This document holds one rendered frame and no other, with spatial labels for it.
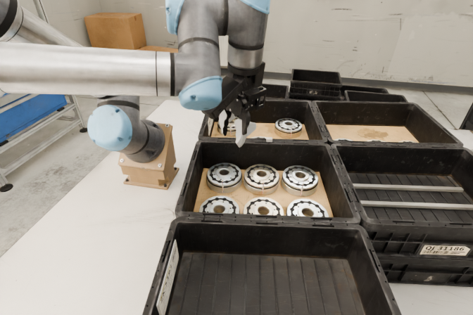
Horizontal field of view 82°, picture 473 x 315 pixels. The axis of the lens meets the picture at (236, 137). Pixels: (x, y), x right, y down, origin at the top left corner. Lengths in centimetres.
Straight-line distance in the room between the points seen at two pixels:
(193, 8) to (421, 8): 355
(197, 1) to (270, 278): 56
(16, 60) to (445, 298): 100
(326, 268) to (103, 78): 57
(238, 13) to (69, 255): 77
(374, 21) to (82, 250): 360
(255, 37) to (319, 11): 319
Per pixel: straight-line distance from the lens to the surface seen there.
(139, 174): 102
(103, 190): 109
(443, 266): 87
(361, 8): 378
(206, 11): 53
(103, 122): 81
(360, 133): 115
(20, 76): 50
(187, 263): 66
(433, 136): 113
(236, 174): 80
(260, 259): 66
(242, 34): 55
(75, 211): 105
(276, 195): 79
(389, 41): 392
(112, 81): 47
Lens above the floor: 138
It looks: 33 degrees down
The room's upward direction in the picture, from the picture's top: straight up
